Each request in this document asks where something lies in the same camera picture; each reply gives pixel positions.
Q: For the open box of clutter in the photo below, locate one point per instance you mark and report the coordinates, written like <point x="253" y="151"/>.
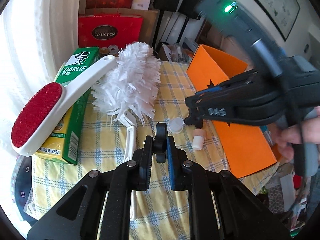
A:
<point x="176" y="52"/>

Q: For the framed wall painting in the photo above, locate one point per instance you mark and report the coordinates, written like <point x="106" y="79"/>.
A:
<point x="283" y="13"/>

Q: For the clear plastic cap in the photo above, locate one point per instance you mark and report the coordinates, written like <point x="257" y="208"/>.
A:
<point x="176" y="125"/>

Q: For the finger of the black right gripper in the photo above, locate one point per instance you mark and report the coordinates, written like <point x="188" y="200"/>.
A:
<point x="216" y="109"/>

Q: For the white lint brush red pad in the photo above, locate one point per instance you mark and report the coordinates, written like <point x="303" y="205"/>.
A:
<point x="45" y="109"/>

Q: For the black speaker right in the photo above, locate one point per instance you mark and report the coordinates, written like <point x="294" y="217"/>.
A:
<point x="187" y="8"/>

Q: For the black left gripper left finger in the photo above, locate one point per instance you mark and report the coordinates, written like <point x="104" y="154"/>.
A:
<point x="143" y="157"/>

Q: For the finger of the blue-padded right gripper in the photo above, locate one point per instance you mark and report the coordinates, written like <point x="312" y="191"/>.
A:
<point x="240" y="78"/>

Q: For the person's right hand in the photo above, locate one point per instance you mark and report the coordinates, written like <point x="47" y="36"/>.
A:
<point x="286" y="138"/>

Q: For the red Ferrero Collection box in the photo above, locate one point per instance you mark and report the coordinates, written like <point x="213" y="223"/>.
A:
<point x="106" y="30"/>

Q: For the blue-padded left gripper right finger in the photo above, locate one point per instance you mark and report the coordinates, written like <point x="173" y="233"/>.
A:
<point x="176" y="157"/>

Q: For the yellow plaid cloth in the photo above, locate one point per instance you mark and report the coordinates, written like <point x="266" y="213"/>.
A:
<point x="161" y="212"/>

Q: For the white fluffy duster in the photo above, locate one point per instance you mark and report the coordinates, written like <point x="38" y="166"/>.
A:
<point x="127" y="92"/>

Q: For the pink white stopper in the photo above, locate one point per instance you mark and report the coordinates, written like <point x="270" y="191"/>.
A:
<point x="199" y="136"/>

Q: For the white sheer curtain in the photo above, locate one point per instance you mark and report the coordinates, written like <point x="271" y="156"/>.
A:
<point x="37" y="36"/>

